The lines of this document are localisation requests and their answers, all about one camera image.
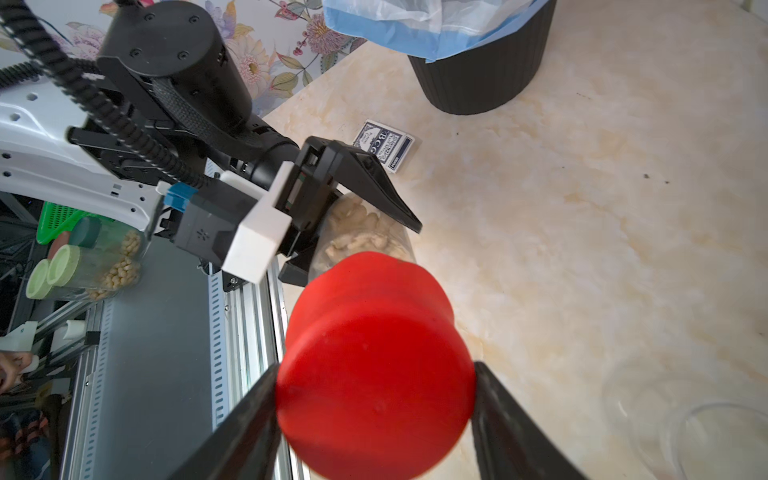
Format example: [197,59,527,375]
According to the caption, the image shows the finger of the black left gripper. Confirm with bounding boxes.
[278,242,317,287]
[277,136,423,257]

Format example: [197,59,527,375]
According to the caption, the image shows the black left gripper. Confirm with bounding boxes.
[90,1,299,189]

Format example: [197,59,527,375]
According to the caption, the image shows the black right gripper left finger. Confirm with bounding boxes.
[171,364,281,480]

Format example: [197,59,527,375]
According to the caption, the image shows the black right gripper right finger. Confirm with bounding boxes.
[471,361,585,480]

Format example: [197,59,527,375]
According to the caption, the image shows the peanut jar red lid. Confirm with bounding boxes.
[602,357,767,479]
[308,193,416,282]

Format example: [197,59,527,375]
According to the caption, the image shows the black bin with white liner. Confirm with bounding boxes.
[323,0,557,115]

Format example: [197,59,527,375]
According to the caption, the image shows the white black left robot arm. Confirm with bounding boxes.
[1,1,422,286]

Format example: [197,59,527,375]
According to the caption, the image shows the green lid peanut jars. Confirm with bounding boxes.
[25,217,145,302]

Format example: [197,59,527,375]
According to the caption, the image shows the black white card box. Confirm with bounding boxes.
[353,120,416,173]

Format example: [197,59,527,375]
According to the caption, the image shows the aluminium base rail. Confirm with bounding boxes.
[60,254,287,479]

